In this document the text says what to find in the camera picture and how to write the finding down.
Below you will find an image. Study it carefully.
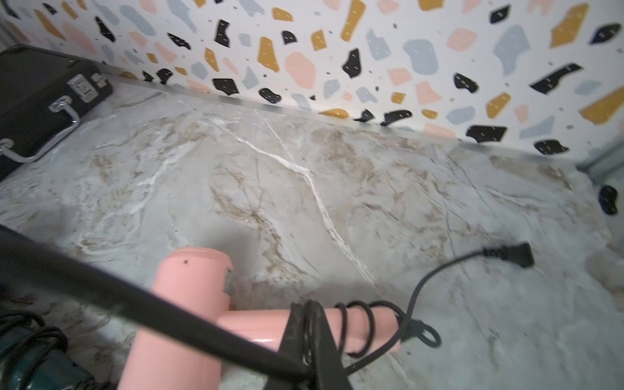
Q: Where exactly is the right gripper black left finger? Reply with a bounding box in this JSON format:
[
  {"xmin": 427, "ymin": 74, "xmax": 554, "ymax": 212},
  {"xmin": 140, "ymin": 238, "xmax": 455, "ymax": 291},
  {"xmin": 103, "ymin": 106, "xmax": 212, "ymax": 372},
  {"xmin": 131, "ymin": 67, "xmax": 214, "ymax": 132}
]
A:
[{"xmin": 265, "ymin": 302, "xmax": 312, "ymax": 390}]

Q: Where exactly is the pink hair dryer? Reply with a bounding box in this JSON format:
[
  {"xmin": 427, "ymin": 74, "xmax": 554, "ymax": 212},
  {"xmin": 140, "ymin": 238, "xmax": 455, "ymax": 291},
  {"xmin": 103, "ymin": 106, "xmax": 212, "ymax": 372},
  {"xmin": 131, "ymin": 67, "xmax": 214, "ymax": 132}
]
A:
[{"xmin": 119, "ymin": 248, "xmax": 399, "ymax": 389}]

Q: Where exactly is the aluminium corner post right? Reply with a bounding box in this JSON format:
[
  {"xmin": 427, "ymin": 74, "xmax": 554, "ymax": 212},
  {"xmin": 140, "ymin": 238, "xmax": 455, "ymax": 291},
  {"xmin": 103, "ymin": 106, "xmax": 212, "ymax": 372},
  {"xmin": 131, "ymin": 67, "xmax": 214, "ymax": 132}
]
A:
[{"xmin": 576, "ymin": 138, "xmax": 623, "ymax": 185}]

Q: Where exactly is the black cord of green dryer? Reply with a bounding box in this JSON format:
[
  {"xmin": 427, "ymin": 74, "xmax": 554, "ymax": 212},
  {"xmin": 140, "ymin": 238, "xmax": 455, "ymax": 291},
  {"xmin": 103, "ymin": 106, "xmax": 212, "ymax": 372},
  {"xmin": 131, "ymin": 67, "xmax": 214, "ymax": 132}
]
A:
[{"xmin": 0, "ymin": 223, "xmax": 313, "ymax": 384}]

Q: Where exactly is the black flat case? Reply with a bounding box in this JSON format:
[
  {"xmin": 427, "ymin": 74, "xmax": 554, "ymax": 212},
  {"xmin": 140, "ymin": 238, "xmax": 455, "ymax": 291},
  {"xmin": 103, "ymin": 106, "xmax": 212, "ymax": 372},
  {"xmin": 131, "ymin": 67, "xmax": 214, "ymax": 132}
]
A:
[{"xmin": 1, "ymin": 45, "xmax": 113, "ymax": 179}]

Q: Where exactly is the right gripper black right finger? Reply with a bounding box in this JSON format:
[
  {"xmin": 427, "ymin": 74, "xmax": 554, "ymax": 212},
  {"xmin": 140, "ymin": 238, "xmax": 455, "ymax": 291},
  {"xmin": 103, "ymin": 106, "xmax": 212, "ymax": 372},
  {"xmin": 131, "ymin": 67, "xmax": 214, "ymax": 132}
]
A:
[{"xmin": 306, "ymin": 301, "xmax": 352, "ymax": 390}]

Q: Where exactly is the black power cord with plug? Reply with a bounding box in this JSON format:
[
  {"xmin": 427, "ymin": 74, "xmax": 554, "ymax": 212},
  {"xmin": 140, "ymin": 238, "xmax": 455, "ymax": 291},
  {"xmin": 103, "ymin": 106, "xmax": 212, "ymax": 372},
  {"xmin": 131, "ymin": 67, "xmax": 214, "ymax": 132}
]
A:
[{"xmin": 296, "ymin": 242, "xmax": 536, "ymax": 376}]

